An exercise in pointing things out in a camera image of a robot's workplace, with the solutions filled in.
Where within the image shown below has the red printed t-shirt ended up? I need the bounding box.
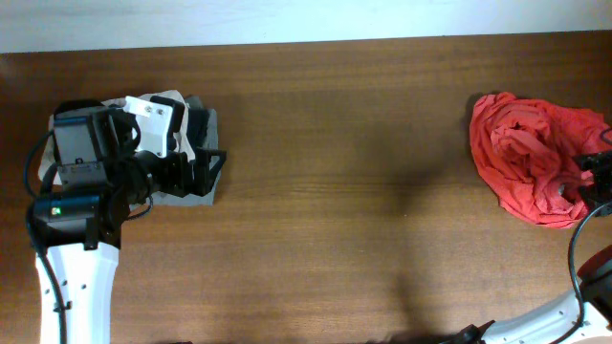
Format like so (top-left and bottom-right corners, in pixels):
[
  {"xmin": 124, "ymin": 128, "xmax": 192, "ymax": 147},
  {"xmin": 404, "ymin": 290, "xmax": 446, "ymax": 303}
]
[{"xmin": 469, "ymin": 92, "xmax": 610, "ymax": 229}]

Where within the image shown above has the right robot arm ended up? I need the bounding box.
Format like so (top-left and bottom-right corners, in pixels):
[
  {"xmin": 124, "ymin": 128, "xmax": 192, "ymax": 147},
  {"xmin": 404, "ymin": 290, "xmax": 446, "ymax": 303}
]
[{"xmin": 444, "ymin": 151, "xmax": 611, "ymax": 344}]

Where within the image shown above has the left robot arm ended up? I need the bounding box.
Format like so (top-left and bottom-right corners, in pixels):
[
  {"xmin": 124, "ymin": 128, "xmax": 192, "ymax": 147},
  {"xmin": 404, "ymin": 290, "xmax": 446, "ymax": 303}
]
[{"xmin": 25, "ymin": 106, "xmax": 227, "ymax": 343}]

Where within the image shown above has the grey folded garment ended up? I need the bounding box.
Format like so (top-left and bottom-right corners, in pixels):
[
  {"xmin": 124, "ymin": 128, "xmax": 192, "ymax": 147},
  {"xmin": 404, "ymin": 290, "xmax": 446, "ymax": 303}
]
[{"xmin": 151, "ymin": 108, "xmax": 221, "ymax": 206}]

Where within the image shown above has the black folded garment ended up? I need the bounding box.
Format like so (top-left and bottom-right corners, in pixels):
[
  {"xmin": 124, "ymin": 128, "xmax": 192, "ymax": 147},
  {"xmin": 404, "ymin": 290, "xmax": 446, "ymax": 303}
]
[{"xmin": 53, "ymin": 98, "xmax": 210, "ymax": 144}]

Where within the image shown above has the beige folded garment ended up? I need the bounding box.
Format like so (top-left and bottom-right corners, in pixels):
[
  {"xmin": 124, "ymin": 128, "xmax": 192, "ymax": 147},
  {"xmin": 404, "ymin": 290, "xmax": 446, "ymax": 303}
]
[{"xmin": 37, "ymin": 90, "xmax": 195, "ymax": 181}]

